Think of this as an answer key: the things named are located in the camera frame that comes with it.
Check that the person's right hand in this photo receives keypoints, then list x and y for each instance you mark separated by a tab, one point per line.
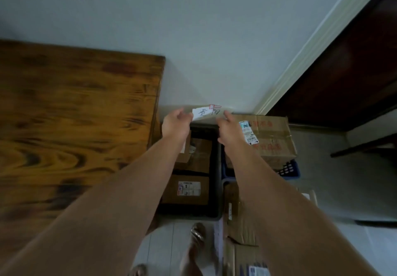
231	136

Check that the person's left hand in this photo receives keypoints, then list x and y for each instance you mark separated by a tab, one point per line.
175	124

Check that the person's left fingers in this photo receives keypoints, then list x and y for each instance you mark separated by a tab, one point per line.
187	115

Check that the person's right fingers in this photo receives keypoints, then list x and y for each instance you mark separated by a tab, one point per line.
227	117

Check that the white handwritten paper label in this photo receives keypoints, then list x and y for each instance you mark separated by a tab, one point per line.
205	113

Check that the person's left forearm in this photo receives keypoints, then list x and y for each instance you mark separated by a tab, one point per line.
102	210

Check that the person's right forearm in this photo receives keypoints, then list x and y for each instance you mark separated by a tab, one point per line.
279	213

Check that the plain brown cardboard box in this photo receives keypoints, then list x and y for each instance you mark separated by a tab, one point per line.
200	156

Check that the large taped cardboard box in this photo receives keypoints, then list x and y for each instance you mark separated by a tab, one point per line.
269	139

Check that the cardboard box with white label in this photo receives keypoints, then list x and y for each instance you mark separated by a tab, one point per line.
186	189

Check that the black plastic crate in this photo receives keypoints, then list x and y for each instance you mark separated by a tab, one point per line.
216	192

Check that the blue plastic crate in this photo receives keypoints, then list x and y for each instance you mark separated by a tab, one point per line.
290	171

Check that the open flattened cardboard box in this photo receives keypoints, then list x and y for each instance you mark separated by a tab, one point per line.
236	213

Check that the brown sandal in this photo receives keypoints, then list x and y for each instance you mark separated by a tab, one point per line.
198	232

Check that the brown wooden table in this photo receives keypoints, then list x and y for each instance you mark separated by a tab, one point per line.
68	136

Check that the dark brown wooden door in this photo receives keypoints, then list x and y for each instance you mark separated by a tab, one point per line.
350	68

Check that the dark furniture leg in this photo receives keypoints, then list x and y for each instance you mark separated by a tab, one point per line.
366	147

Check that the person's right leg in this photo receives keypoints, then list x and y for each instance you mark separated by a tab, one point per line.
195	258

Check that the cardboard box with printed label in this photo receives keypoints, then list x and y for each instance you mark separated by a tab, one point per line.
245	261

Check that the white door frame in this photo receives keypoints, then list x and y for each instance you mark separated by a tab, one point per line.
313	43

